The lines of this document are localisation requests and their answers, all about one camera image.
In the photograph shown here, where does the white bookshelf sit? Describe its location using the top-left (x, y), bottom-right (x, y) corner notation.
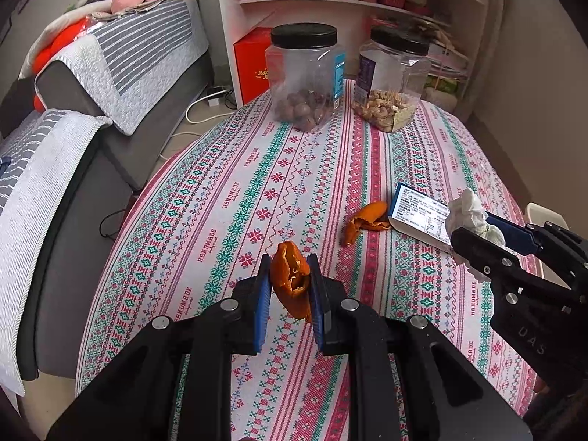
top-left (219, 0), bottom-right (503, 119)

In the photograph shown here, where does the white bag on floor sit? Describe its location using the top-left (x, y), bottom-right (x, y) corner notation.
top-left (423, 87), bottom-right (458, 112)

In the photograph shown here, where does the patterned red green tablecloth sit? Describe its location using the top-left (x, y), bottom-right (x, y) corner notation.
top-left (76, 95), bottom-right (535, 414)

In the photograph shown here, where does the white power cable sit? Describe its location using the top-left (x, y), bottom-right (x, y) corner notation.
top-left (157, 86), bottom-right (239, 161)

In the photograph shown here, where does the stack of books and papers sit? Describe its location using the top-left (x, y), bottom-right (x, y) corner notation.
top-left (413, 18), bottom-right (469, 96)

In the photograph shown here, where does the red gift box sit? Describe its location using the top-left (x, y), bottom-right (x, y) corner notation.
top-left (233, 27), bottom-right (271, 105)

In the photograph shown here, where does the clear jar with brown nuts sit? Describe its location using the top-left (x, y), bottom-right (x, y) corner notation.
top-left (265, 22), bottom-right (346, 132)

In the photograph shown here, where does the orange peel piece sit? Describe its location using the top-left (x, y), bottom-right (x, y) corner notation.
top-left (342, 200), bottom-right (392, 247)
top-left (269, 241), bottom-right (312, 323)

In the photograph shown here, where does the white tissue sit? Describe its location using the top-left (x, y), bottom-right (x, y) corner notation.
top-left (445, 187), bottom-right (506, 248)

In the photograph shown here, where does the clear jar with cashews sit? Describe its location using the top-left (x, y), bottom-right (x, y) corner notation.
top-left (352, 25), bottom-right (431, 132)

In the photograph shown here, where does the grey sofa with striped cover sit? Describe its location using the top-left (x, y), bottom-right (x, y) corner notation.
top-left (1, 0), bottom-right (213, 395)

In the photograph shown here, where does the blue white carton box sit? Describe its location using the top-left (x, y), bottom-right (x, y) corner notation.
top-left (388, 182), bottom-right (451, 253)

